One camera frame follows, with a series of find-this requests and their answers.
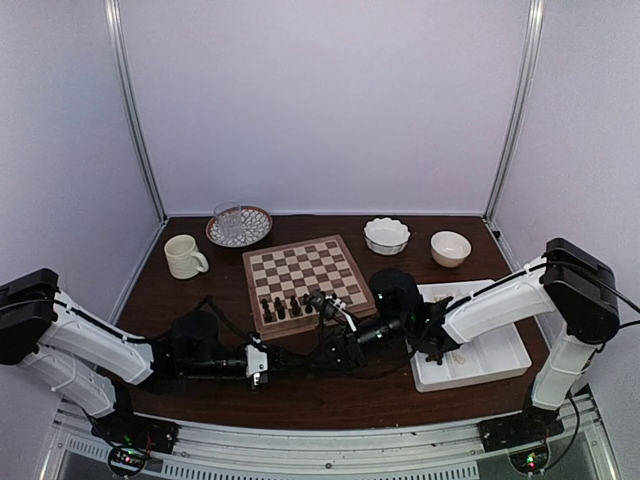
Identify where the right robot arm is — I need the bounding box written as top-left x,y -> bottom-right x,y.
321,238 -> 621,442

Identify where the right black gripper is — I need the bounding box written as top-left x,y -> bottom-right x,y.
302,315 -> 410,374

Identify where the right black cable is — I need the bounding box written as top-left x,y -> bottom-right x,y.
304,309 -> 451,379

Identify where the cream ribbed mug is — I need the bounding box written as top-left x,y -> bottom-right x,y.
164,234 -> 209,280

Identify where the white chess piece lone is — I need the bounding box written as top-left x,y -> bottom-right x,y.
451,353 -> 466,365

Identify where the dark chess pieces pile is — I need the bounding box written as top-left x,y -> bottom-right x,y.
425,354 -> 443,366

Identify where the white fluted bowl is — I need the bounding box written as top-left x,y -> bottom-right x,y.
363,217 -> 411,256

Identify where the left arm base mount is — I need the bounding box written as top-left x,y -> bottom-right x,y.
87,413 -> 179,478

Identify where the cream round bowl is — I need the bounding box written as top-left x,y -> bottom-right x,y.
430,231 -> 472,268

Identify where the aluminium frame post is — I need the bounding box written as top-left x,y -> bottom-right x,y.
104,0 -> 168,223
483,0 -> 546,224

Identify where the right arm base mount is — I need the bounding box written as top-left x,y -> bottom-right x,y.
478,413 -> 565,476

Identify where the left aluminium frame post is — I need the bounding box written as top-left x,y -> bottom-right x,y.
104,0 -> 168,223

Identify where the black cable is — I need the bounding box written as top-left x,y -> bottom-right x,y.
197,295 -> 251,346
304,309 -> 451,379

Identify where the white foam tray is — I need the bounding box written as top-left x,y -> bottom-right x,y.
409,279 -> 533,394

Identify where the right aluminium frame post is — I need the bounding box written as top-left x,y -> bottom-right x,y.
483,0 -> 546,224

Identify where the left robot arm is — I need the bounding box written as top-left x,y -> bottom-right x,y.
1,268 -> 283,453

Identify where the front aluminium rail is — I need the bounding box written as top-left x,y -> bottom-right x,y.
36,397 -> 622,479

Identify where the left black cable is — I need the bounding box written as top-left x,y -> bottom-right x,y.
197,295 -> 251,346

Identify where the patterned ceramic plate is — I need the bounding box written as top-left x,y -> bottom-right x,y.
205,205 -> 273,248

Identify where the wooden chess board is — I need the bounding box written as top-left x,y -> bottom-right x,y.
242,235 -> 375,340

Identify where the clear drinking glass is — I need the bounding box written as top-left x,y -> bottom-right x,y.
214,201 -> 242,238

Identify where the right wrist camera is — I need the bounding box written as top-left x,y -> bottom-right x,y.
303,290 -> 357,332

